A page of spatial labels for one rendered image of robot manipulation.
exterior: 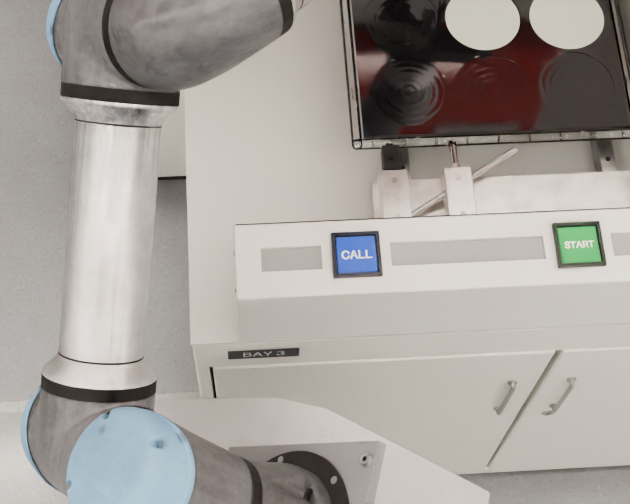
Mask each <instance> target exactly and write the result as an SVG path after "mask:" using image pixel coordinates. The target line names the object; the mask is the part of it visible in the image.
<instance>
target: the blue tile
mask: <svg viewBox="0 0 630 504"><path fill-rule="evenodd" d="M335 246H336V259H337V272H338V274H340V273H361V272H378V266H377V255H376V244H375V236H356V237H336V238H335Z"/></svg>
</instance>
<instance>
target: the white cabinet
mask: <svg viewBox="0 0 630 504"><path fill-rule="evenodd" d="M192 348H193V354H194V360H195V366H196V373H197V379H198V385H199V391H200V397H201V398H273V397H278V398H282V399H287V400H291V401H295V402H299V403H304V404H308V405H312V406H316V407H320V408H325V409H328V410H330V411H332V412H334V413H336V414H338V415H340V416H342V417H344V418H346V419H348V420H350V421H352V422H354V423H355V424H357V425H359V426H361V427H363V428H365V429H367V430H369V431H371V432H373V433H375V434H377V435H379V436H381V437H383V438H385V439H387V440H389V441H391V442H393V443H395V444H397V445H398V446H400V447H402V448H404V449H406V450H408V451H410V452H412V453H414V454H416V455H418V456H420V457H422V458H424V459H426V460H428V461H430V462H432V463H434V464H436V465H438V466H440V467H441V468H443V469H445V470H447V471H449V472H451V473H453V474H455V475H457V474H475V473H493V472H512V471H530V470H548V469H566V468H584V467H602V466H620V465H630V324H622V325H602V326H581V327H561V328H540V329H520V330H499V331H478V332H458V333H437V334H417V335H396V336H375V337H355V338H334V339H314V340H293V341H273V342H252V343H231V344H211V345H192Z"/></svg>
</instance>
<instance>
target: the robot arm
mask: <svg viewBox="0 0 630 504"><path fill-rule="evenodd" d="M312 1H313V0H52V2H51V5H50V7H49V11H48V15H47V22H46V32H47V39H48V43H49V46H50V49H51V51H52V54H53V55H54V56H55V58H56V60H57V61H58V63H59V64H60V66H61V67H62V73H61V89H60V99H61V100H62V101H63V102H64V104H65V105H66V106H67V107H68V108H69V110H70V111H71V112H72V113H73V116H74V133H73V148H72V163H71V177H70V192H69V206H68V221H67V235H66V250H65V264H64V279H63V294H62V308H61V323H60V337H59V350H58V353H57V354H56V356H54V357H53V358H52V359H51V360H50V361H48V362H47V363H46V364H45V365H44V366H43V368H42V374H41V385H40V386H39V387H38V388H37V391H36V393H35V394H34V396H31V397H30V398H29V400H28V402H27V404H26V406H25V408H24V411H23V414H22V418H21V425H20V437H21V443H22V447H23V450H24V453H25V455H26V458H27V459H28V461H29V463H30V464H31V465H32V467H33V468H34V469H35V470H36V472H37V473H38V475H39V476H40V477H41V478H42V479H43V480H44V481H45V482H46V483H47V484H48V485H49V486H51V487H52V488H54V489H55V490H57V491H59V492H61V493H63V494H64V495H66V496H67V497H68V498H69V501H70V504H331V499H330V496H329V493H328V491H327V489H326V487H325V485H324V484H323V482H322V481H321V480H320V479H319V478H318V477H317V476H316V475H315V474H313V473H311V472H309V471H307V470H305V469H303V468H301V467H299V466H296V465H293V464H289V463H278V462H260V461H248V460H246V459H244V458H242V457H240V456H238V455H236V454H234V453H232V452H230V451H228V450H226V449H224V448H222V447H220V446H218V445H216V444H214V443H212V442H210V441H208V440H206V439H204V438H202V437H200V436H198V435H196V434H194V433H192V432H190V431H189V430H187V429H185V428H183V427H181V426H179V425H178V424H176V423H174V422H172V421H171V420H169V419H168V418H166V417H164V416H163V415H161V414H159V413H156V412H155V411H154V408H155V396H156V383H157V373H156V372H155V371H154V369H153V368H152V367H151V366H150V365H149V364H148V363H147V361H146V360H145V359H144V344H145V331H146V319H147V306H148V294H149V281H150V268H151V256H152V243H153V231H154V218H155V206H156V193H157V181H158V168H159V156H160V143H161V131H162V125H163V123H164V121H166V120H167V119H168V118H169V117H170V116H171V115H172V114H173V113H175V112H176V111H177V110H178V109H179V101H180V90H184V89H188V88H192V87H195V86H198V85H201V84H203V83H206V82H208V81H210V80H212V79H214V78H216V77H218V76H220V75H222V74H223V73H225V72H227V71H229V70H230V69H232V68H234V67H235V66H237V65H239V64H240V63H242V62H243V61H245V60H246V59H248V58H249V57H251V56H253V55H254V54H256V53H257V52H259V51H260V50H262V49H263V48H265V47H266V46H268V45H269V44H271V43H272V42H274V41H275V40H276V39H278V38H279V37H281V36H282V35H284V34H285V33H287V32H288V31H289V30H290V29H291V28H292V27H293V26H294V23H295V20H296V12H297V11H299V10H300V9H302V8H303V7H305V6H306V5H308V4H309V3H310V2H312Z"/></svg>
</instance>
